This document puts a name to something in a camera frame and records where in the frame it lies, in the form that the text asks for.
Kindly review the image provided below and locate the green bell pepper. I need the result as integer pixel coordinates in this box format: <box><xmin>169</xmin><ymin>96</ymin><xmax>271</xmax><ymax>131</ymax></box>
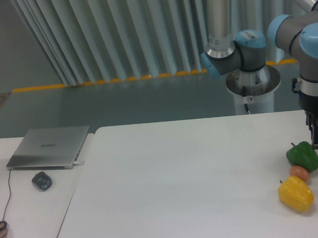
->
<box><xmin>286</xmin><ymin>141</ymin><xmax>318</xmax><ymax>173</ymax></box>

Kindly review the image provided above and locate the black mouse cable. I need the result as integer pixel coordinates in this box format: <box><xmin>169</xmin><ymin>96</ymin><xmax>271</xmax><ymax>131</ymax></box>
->
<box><xmin>0</xmin><ymin>137</ymin><xmax>16</xmax><ymax>222</ymax></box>

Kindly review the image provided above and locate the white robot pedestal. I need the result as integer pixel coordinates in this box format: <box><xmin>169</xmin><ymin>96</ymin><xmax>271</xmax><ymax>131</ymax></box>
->
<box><xmin>226</xmin><ymin>65</ymin><xmax>281</xmax><ymax>115</ymax></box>

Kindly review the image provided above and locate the silver closed laptop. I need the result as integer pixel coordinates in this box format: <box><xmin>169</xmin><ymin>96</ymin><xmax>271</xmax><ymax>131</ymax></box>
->
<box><xmin>6</xmin><ymin>125</ymin><xmax>89</xmax><ymax>170</ymax></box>

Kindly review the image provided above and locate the yellow bell pepper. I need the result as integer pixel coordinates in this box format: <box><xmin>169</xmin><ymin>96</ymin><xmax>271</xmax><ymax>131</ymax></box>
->
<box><xmin>278</xmin><ymin>176</ymin><xmax>315</xmax><ymax>212</ymax></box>

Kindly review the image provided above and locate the black computer mouse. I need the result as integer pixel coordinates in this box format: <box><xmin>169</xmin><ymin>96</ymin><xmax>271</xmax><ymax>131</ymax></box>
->
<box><xmin>0</xmin><ymin>221</ymin><xmax>7</xmax><ymax>231</ymax></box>

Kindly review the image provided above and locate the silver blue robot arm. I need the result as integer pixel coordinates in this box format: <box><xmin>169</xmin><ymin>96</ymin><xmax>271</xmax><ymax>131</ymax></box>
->
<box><xmin>201</xmin><ymin>0</ymin><xmax>318</xmax><ymax>149</ymax></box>

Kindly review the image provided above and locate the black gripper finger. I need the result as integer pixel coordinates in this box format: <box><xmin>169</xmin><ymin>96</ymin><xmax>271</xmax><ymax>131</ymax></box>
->
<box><xmin>306</xmin><ymin>112</ymin><xmax>318</xmax><ymax>150</ymax></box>

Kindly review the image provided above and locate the small black gadget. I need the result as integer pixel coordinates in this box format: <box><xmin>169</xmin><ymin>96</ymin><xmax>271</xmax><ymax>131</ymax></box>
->
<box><xmin>31</xmin><ymin>171</ymin><xmax>53</xmax><ymax>191</ymax></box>

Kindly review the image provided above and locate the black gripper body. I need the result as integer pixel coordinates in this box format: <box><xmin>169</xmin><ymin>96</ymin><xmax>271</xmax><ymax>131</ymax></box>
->
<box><xmin>299</xmin><ymin>92</ymin><xmax>318</xmax><ymax>114</ymax></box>

